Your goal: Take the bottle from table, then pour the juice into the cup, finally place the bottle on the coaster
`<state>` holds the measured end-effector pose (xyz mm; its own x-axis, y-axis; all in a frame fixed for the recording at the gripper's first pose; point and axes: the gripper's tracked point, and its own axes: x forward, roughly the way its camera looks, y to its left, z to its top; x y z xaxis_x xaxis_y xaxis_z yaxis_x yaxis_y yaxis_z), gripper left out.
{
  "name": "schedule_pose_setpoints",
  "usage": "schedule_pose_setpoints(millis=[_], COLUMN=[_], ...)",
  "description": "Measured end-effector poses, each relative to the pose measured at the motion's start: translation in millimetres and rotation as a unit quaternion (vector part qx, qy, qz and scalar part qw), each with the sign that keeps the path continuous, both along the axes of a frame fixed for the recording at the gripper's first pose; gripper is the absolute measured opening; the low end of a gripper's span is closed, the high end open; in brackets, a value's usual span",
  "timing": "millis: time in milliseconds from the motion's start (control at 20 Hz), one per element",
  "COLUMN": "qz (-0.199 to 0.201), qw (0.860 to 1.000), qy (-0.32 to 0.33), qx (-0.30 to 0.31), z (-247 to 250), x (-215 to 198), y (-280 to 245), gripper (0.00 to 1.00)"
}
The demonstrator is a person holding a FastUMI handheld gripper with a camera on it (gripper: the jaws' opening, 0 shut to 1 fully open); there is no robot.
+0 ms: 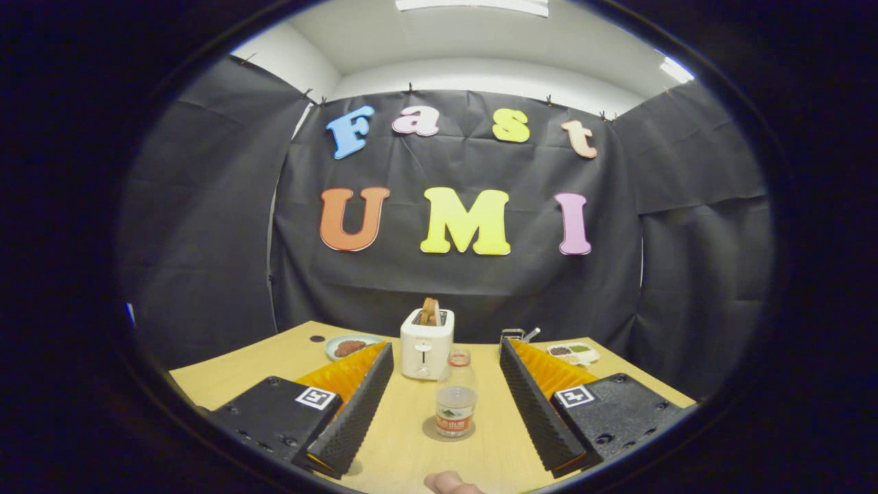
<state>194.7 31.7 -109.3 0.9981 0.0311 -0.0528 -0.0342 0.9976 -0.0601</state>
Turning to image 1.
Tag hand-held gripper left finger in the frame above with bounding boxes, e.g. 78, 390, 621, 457
206, 341, 395, 480

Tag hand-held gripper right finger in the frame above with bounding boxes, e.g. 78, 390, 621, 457
499, 336, 699, 480

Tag clear plastic juice bottle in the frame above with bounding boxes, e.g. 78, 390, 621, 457
435, 349, 478, 438

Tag wooden table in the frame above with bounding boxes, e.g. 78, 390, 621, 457
168, 320, 697, 494

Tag pale green plate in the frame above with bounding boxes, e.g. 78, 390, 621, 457
324, 334, 385, 362

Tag small ceiling light panel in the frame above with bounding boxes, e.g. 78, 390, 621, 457
660, 56, 695, 84

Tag large ceiling light panel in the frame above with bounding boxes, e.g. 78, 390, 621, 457
396, 0, 549, 18

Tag brown round coaster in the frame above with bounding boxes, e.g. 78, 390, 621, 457
423, 415, 477, 443

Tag white compartment food tray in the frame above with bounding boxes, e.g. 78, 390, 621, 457
547, 342, 601, 366

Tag white toaster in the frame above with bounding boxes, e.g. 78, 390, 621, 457
400, 308, 455, 381

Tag black backdrop cloth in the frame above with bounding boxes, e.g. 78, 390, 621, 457
117, 55, 776, 402

